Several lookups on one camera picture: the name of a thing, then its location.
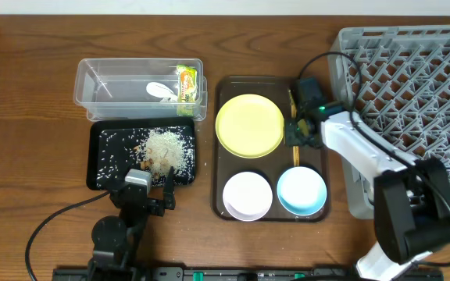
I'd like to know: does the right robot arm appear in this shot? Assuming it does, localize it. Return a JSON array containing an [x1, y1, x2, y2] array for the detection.
[[285, 101, 450, 280]]

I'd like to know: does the clear plastic bin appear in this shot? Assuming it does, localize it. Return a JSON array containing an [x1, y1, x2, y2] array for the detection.
[[73, 58, 208, 121]]

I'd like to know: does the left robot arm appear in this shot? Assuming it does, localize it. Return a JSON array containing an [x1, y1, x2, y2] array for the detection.
[[87, 167, 176, 280]]

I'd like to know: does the wooden chopstick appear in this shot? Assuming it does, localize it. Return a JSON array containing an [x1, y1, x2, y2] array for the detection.
[[288, 89, 297, 119], [293, 146, 300, 166]]

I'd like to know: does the dark brown serving tray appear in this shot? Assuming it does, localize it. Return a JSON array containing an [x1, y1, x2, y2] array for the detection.
[[211, 76, 330, 223]]

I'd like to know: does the light blue bowl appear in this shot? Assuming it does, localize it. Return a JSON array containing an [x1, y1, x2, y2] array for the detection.
[[277, 166, 328, 216]]

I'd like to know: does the green orange snack wrapper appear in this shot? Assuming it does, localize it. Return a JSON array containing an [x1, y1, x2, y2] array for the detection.
[[177, 65, 198, 117]]

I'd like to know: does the black plastic tray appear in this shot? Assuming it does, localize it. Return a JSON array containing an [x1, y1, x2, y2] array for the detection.
[[86, 117, 196, 190]]

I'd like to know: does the pile of rice scraps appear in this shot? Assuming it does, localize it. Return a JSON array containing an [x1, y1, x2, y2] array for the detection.
[[92, 126, 195, 189]]

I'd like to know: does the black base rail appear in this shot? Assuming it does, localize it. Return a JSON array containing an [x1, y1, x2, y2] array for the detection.
[[52, 267, 358, 281]]

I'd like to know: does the yellow plate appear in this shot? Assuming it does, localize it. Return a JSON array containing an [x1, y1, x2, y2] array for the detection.
[[215, 94, 284, 158]]

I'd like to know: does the white napkin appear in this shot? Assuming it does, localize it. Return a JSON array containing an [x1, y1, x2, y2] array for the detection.
[[146, 82, 178, 102]]

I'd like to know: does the white bowl with food scraps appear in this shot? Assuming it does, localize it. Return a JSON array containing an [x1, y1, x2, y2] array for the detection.
[[222, 172, 273, 222]]

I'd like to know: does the grey dishwasher rack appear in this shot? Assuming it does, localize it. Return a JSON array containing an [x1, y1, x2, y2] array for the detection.
[[327, 24, 450, 219]]

